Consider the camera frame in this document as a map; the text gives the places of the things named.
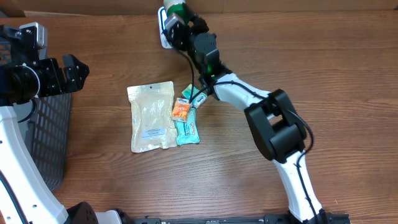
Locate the teal white tissue pack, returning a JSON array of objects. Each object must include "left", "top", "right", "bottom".
[{"left": 182, "top": 84, "right": 207, "bottom": 109}]

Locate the white barcode scanner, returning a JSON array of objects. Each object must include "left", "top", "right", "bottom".
[{"left": 158, "top": 6, "right": 173, "bottom": 49}]

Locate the grey plastic basket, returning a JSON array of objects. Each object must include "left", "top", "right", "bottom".
[{"left": 12, "top": 93, "right": 72, "bottom": 191}]

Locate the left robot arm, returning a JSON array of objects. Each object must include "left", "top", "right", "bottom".
[{"left": 1, "top": 22, "right": 122, "bottom": 224}]

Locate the orange Kleenex tissue pack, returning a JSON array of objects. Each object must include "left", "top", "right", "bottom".
[{"left": 171, "top": 98, "right": 192, "bottom": 122}]

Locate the green lid jar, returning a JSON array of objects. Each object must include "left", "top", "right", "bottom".
[{"left": 164, "top": 0, "right": 188, "bottom": 24}]

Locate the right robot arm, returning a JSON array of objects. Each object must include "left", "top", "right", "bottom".
[{"left": 179, "top": 11, "right": 327, "bottom": 223}]

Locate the cardboard back wall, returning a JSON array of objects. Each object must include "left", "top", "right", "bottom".
[{"left": 1, "top": 0, "right": 397, "bottom": 17}]

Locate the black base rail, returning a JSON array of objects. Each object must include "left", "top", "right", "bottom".
[{"left": 131, "top": 213, "right": 351, "bottom": 224}]

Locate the beige foil pouch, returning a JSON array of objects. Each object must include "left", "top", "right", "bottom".
[{"left": 127, "top": 81, "right": 177, "bottom": 153}]

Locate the teal wet wipes pack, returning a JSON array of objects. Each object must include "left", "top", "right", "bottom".
[{"left": 175, "top": 108, "right": 200, "bottom": 146}]

